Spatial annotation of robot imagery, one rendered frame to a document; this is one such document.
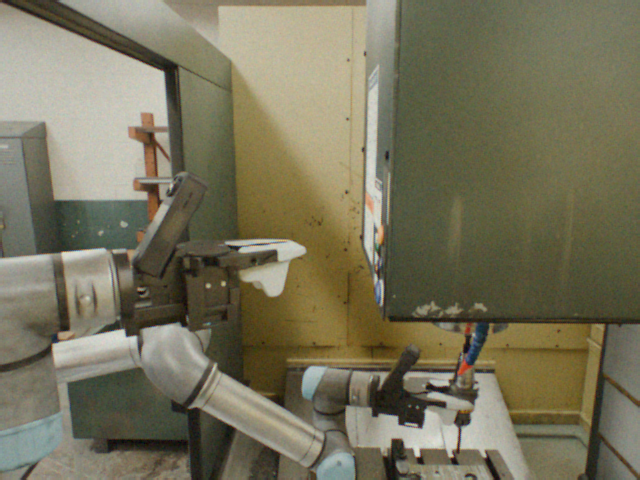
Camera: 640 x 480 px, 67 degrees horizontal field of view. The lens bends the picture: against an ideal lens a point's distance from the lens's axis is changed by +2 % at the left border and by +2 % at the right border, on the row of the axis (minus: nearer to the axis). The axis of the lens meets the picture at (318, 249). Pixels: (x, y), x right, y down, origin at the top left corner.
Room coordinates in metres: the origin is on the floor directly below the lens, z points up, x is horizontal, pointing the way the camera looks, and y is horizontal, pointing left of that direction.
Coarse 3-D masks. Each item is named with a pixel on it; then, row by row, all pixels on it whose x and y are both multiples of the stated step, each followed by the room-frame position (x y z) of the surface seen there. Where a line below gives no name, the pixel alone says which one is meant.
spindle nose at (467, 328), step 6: (438, 324) 0.87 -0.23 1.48; (444, 324) 0.86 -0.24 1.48; (450, 324) 0.85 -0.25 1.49; (456, 324) 0.85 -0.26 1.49; (462, 324) 0.84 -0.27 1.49; (468, 324) 0.84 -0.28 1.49; (474, 324) 0.83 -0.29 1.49; (492, 324) 0.84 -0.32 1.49; (498, 324) 0.84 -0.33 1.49; (504, 324) 0.86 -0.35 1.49; (450, 330) 0.85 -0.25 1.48; (456, 330) 0.85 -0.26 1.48; (462, 330) 0.84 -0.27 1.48; (468, 330) 0.84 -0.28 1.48; (474, 330) 0.84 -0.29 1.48; (492, 330) 0.84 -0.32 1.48; (498, 330) 0.85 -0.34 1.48
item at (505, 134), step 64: (384, 0) 0.71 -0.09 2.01; (448, 0) 0.59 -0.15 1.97; (512, 0) 0.59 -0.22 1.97; (576, 0) 0.59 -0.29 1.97; (384, 64) 0.69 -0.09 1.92; (448, 64) 0.59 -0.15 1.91; (512, 64) 0.59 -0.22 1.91; (576, 64) 0.59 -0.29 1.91; (384, 128) 0.66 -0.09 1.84; (448, 128) 0.59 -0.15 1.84; (512, 128) 0.59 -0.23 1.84; (576, 128) 0.59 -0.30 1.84; (448, 192) 0.59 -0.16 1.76; (512, 192) 0.59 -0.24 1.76; (576, 192) 0.59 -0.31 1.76; (448, 256) 0.59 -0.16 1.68; (512, 256) 0.59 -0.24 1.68; (576, 256) 0.59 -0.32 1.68; (448, 320) 0.59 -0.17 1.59; (512, 320) 0.59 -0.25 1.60; (576, 320) 0.59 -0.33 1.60
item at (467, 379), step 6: (462, 354) 0.91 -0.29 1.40; (462, 360) 0.90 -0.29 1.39; (456, 366) 0.91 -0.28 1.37; (456, 372) 0.91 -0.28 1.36; (468, 372) 0.89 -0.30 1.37; (474, 372) 0.90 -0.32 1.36; (456, 378) 0.90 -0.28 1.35; (462, 378) 0.90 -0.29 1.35; (468, 378) 0.89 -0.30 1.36; (474, 378) 0.90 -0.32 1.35; (456, 384) 0.90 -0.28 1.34; (462, 384) 0.89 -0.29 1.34; (468, 384) 0.89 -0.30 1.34; (474, 384) 0.90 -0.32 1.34
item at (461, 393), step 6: (450, 378) 0.93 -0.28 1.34; (450, 384) 0.90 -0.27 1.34; (450, 390) 0.91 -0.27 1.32; (456, 390) 0.89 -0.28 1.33; (462, 390) 0.88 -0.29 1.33; (468, 390) 0.88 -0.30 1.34; (474, 390) 0.88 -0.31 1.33; (456, 396) 0.89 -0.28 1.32; (462, 396) 0.89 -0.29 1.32; (468, 396) 0.88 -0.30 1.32; (474, 396) 0.89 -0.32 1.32
